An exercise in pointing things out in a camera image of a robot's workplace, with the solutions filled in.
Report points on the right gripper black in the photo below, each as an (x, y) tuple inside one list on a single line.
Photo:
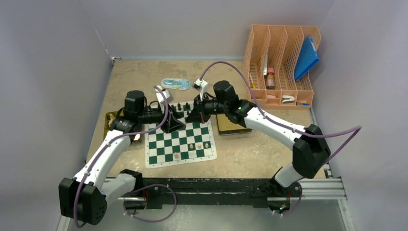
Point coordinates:
[(197, 115)]

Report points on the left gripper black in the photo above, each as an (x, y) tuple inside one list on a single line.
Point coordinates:
[(171, 123)]

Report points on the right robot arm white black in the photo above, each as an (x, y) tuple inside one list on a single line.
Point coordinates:
[(309, 150)]

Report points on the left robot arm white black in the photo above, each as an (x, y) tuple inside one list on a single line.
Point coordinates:
[(105, 159)]

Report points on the green white chess board mat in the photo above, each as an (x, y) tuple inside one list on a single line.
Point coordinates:
[(160, 147)]

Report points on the empty gold tin lid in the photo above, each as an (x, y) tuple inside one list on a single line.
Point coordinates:
[(225, 127)]

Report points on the blue packaged stapler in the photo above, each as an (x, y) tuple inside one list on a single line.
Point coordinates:
[(176, 83)]

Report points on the yellow pen in organizer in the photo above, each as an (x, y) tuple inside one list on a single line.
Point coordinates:
[(253, 85)]

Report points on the small bottle pink cap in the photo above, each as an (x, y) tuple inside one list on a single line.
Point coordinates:
[(270, 78)]

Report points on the white stapler in organizer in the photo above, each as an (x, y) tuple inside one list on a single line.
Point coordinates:
[(287, 99)]

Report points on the blue folder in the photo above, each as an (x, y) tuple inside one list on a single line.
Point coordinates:
[(307, 59)]

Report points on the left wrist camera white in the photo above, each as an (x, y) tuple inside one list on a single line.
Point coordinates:
[(163, 96)]

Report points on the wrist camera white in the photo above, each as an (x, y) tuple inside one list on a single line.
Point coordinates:
[(163, 96), (200, 85)]

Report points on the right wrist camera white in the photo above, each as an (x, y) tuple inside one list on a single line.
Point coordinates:
[(200, 85)]

